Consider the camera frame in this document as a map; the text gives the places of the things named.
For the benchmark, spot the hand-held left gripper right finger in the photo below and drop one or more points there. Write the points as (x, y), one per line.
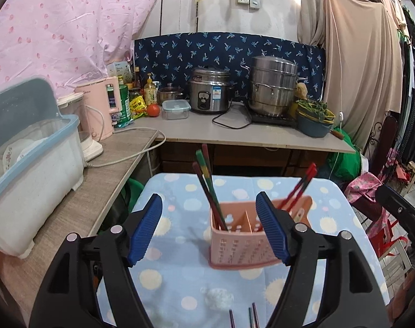
(270, 225)

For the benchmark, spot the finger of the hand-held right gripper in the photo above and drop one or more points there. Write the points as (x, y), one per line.
(402, 211)

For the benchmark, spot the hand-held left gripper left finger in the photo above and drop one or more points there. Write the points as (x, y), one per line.
(146, 225)

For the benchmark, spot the pink perforated utensil holder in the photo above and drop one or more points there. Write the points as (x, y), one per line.
(238, 249)

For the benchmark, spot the red chopstick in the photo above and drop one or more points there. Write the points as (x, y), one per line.
(298, 193)
(308, 176)

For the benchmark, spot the dark maroon chopstick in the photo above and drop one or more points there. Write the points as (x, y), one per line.
(202, 184)
(231, 319)
(206, 157)
(256, 316)

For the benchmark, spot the green chopstick gold band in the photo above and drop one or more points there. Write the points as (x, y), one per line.
(250, 318)
(200, 162)

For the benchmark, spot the green plastic stool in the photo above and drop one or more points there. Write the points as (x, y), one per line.
(134, 194)

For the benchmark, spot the red bag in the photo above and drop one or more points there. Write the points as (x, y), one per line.
(388, 242)

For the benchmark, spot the light blue dotted tablecloth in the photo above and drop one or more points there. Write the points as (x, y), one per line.
(180, 246)

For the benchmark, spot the small wooden stool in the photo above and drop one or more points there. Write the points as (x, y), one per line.
(412, 170)

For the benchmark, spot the pink floral cloth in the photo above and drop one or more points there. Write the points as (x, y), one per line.
(364, 184)

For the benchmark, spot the brown wooden cabinet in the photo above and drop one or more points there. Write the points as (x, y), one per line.
(248, 159)

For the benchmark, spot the green plastic bag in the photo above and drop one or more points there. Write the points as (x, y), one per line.
(347, 160)

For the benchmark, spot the wood-grain counter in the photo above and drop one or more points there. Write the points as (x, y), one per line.
(70, 211)

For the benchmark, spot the dark metal chair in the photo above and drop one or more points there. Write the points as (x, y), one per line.
(388, 133)

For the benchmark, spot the white small appliance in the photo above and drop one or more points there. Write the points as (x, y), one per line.
(91, 148)

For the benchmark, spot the blue basin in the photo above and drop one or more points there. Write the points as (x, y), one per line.
(311, 129)

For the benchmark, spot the black induction cooktop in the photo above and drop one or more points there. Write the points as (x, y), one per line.
(272, 120)

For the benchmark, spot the grey board counter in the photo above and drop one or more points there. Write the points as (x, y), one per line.
(200, 133)

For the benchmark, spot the red tomato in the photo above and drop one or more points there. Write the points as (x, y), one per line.
(153, 110)

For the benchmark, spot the white dish drainer blue lid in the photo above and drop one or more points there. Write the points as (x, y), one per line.
(33, 194)

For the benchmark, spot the green canister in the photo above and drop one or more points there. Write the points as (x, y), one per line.
(123, 109)

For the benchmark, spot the clear food container blue lid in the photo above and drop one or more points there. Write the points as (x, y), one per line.
(176, 109)

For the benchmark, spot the yellow snack packet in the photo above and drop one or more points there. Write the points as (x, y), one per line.
(137, 104)

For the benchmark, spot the pink electric kettle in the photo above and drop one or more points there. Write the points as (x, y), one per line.
(98, 109)

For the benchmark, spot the green leafy vegetables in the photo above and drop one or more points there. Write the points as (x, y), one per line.
(311, 106)

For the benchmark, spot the yellow pump bottle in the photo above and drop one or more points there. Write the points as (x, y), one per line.
(150, 92)

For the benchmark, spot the small steel pot with lid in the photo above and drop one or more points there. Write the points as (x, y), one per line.
(170, 94)

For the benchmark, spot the hanging clothes row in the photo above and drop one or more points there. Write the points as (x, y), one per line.
(414, 75)

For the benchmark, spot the brown lumpy root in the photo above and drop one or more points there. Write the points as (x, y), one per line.
(301, 90)

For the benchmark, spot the white bowl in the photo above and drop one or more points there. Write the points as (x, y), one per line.
(29, 148)

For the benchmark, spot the large steel steamer pot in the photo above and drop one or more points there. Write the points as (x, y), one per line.
(272, 85)

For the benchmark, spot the steel rice cooker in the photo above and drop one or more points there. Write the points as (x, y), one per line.
(209, 92)

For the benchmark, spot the dark sauce bottle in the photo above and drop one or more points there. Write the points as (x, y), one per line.
(136, 78)

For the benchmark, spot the white green carton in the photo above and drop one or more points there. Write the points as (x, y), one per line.
(120, 71)

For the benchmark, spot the floral white plate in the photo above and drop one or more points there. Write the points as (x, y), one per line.
(4, 159)

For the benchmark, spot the beige curtain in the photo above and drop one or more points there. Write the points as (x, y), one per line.
(361, 58)

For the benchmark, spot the navy leaf-print cloth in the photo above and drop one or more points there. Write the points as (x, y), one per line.
(193, 51)

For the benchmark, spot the pink dotted sheet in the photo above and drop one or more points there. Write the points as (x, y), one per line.
(64, 24)

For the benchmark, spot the white frame chair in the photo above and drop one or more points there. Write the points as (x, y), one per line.
(395, 263)

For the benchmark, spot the white wall switch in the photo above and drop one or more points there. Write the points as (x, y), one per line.
(254, 0)

